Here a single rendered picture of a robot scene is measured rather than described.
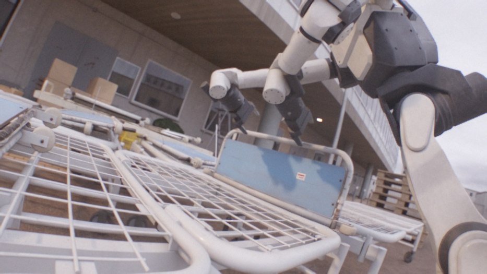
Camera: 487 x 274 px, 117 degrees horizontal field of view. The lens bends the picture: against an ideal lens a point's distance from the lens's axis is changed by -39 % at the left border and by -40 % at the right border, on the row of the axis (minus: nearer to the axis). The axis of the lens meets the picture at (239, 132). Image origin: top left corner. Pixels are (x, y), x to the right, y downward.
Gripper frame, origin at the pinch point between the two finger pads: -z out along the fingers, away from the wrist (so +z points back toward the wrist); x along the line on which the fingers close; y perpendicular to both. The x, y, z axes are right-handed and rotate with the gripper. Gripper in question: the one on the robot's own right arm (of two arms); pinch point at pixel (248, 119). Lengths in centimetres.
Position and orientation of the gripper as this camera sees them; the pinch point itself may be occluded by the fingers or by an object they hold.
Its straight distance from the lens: 103.7
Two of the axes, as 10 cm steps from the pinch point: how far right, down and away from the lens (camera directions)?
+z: -5.3, -5.9, -6.1
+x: -5.2, 7.9, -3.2
